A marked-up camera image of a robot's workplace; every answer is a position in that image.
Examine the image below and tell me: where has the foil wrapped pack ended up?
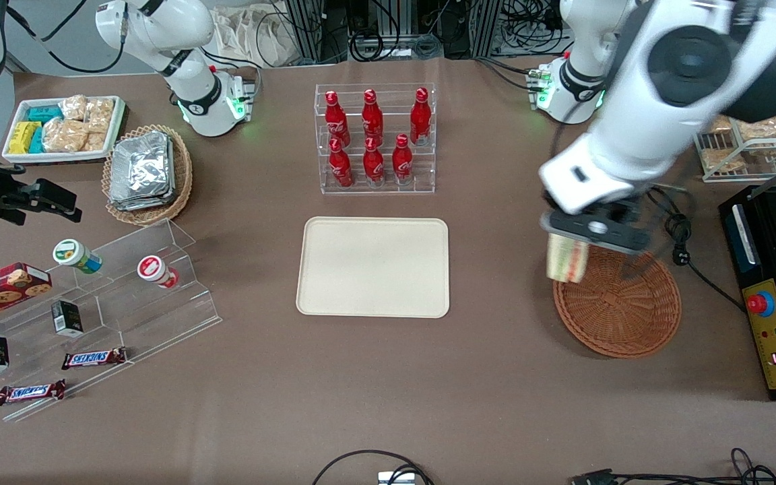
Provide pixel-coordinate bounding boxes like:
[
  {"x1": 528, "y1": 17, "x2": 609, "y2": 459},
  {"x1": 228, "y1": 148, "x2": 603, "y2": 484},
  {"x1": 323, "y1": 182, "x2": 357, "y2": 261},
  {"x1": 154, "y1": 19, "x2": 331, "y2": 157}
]
[
  {"x1": 110, "y1": 131, "x2": 173, "y2": 196},
  {"x1": 108, "y1": 182, "x2": 176, "y2": 211}
]

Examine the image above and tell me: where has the red cola bottle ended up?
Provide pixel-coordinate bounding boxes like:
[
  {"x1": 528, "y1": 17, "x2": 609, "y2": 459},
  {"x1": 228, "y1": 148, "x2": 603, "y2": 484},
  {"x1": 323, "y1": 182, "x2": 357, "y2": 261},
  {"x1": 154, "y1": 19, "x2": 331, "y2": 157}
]
[
  {"x1": 361, "y1": 88, "x2": 384, "y2": 146},
  {"x1": 410, "y1": 88, "x2": 432, "y2": 146},
  {"x1": 324, "y1": 90, "x2": 350, "y2": 148},
  {"x1": 329, "y1": 138, "x2": 354, "y2": 188},
  {"x1": 363, "y1": 137, "x2": 385, "y2": 186},
  {"x1": 392, "y1": 133, "x2": 414, "y2": 185}
]

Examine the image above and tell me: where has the light wicker basket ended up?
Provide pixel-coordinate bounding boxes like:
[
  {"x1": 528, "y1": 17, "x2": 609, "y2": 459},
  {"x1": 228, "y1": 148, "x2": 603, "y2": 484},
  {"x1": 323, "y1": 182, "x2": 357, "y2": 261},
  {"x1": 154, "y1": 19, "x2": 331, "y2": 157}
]
[{"x1": 102, "y1": 124, "x2": 193, "y2": 226}]

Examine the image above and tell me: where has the black cable with connector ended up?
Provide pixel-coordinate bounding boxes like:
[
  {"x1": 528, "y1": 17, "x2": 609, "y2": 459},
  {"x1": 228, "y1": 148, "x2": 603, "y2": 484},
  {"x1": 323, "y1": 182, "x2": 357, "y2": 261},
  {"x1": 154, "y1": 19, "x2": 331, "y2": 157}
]
[{"x1": 570, "y1": 448, "x2": 776, "y2": 485}]

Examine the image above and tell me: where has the red lidded yogurt cup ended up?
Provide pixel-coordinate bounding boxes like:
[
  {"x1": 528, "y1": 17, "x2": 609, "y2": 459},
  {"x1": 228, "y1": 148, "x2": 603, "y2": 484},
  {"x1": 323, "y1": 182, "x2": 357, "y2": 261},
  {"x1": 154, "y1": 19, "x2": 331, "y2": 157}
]
[{"x1": 137, "y1": 255, "x2": 180, "y2": 289}]

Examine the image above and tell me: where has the yellow snack pack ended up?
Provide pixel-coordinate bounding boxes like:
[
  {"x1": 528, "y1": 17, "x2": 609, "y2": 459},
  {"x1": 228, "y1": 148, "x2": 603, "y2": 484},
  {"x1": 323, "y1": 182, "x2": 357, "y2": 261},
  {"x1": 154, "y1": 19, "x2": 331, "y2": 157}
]
[{"x1": 9, "y1": 121, "x2": 42, "y2": 154}]

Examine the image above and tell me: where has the metal equipment rack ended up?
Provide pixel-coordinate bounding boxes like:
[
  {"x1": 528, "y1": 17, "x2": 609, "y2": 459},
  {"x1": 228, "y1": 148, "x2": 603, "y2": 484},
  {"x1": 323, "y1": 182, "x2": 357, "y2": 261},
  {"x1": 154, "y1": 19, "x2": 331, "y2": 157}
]
[{"x1": 284, "y1": 0, "x2": 503, "y2": 65}]

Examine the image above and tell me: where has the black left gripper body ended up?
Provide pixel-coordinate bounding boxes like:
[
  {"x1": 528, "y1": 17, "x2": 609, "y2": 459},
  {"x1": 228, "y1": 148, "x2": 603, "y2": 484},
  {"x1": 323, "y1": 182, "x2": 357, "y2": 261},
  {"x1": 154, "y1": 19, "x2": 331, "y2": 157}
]
[{"x1": 540, "y1": 201, "x2": 655, "y2": 255}]

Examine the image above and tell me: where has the clear acrylic stepped display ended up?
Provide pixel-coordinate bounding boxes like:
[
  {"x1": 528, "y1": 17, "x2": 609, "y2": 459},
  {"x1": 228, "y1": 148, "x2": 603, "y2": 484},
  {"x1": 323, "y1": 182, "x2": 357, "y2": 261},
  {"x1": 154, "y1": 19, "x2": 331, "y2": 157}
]
[{"x1": 0, "y1": 219, "x2": 222, "y2": 424}]

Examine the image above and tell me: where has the Snickers chocolate bar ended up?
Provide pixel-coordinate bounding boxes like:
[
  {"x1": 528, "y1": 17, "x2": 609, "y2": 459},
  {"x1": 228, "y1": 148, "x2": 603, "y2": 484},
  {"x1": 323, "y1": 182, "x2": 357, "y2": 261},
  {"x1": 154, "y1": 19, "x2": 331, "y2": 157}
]
[
  {"x1": 0, "y1": 379, "x2": 67, "y2": 406},
  {"x1": 61, "y1": 347, "x2": 127, "y2": 370}
]

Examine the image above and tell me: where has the green sunflower lidded cup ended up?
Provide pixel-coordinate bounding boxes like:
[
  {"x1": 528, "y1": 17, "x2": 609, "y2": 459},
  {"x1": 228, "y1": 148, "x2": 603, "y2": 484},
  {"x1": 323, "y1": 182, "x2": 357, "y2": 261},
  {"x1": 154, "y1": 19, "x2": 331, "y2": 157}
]
[{"x1": 53, "y1": 238, "x2": 103, "y2": 274}]

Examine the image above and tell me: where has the plastic sandwich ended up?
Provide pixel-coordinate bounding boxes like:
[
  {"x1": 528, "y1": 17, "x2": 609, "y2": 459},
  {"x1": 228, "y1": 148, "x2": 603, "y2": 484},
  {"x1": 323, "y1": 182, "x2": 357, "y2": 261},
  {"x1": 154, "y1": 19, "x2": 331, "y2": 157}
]
[{"x1": 546, "y1": 232, "x2": 591, "y2": 284}]

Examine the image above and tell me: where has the cream plastic tray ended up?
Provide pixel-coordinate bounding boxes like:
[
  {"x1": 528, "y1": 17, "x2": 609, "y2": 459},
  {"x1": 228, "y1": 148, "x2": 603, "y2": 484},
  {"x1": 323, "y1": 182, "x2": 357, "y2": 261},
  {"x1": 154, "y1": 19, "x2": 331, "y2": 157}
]
[{"x1": 296, "y1": 216, "x2": 451, "y2": 319}]

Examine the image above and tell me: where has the clear acrylic bottle rack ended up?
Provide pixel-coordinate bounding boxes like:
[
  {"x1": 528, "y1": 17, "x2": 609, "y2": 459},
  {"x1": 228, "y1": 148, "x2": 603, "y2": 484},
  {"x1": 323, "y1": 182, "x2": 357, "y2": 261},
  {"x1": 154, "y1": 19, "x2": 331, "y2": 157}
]
[{"x1": 314, "y1": 83, "x2": 437, "y2": 196}]

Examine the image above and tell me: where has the black power cable with plug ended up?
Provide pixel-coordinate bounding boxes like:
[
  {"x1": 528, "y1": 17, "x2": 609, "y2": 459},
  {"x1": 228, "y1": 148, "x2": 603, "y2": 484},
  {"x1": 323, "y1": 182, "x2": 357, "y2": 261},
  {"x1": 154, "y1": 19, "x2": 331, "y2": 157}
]
[{"x1": 651, "y1": 185, "x2": 747, "y2": 312}]

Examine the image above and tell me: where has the black heating machine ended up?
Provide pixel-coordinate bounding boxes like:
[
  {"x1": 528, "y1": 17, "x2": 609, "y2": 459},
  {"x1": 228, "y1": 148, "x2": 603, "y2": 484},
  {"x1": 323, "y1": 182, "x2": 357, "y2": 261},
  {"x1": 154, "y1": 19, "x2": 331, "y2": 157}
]
[{"x1": 718, "y1": 183, "x2": 776, "y2": 403}]

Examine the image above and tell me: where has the white wire basket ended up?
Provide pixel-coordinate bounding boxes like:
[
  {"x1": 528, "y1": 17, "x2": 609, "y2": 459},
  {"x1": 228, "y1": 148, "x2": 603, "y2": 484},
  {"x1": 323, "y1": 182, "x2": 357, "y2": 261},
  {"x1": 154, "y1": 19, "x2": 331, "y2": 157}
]
[{"x1": 693, "y1": 104, "x2": 776, "y2": 184}]

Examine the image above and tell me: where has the black looped cable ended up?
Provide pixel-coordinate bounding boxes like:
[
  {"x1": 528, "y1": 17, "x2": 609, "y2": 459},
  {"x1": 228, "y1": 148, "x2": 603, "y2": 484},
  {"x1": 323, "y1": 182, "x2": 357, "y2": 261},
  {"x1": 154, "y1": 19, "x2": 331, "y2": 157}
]
[{"x1": 312, "y1": 449, "x2": 434, "y2": 485}]

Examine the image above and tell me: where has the beige cloth bag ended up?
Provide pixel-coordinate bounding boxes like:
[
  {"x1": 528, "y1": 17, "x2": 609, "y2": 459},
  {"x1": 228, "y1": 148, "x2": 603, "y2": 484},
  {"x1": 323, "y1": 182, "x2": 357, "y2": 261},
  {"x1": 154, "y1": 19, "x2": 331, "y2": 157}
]
[{"x1": 213, "y1": 5, "x2": 294, "y2": 68}]

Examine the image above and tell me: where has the white snack tray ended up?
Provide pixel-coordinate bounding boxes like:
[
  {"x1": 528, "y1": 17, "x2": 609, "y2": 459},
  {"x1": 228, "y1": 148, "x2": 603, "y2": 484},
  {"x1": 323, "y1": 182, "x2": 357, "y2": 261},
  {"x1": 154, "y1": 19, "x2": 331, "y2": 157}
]
[{"x1": 3, "y1": 94, "x2": 127, "y2": 164}]

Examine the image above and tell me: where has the brown wicker basket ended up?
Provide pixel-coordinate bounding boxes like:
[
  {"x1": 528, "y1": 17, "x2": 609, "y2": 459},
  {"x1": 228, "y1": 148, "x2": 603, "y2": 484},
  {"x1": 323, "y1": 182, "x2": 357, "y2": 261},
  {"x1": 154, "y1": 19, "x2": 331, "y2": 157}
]
[{"x1": 553, "y1": 246, "x2": 683, "y2": 359}]

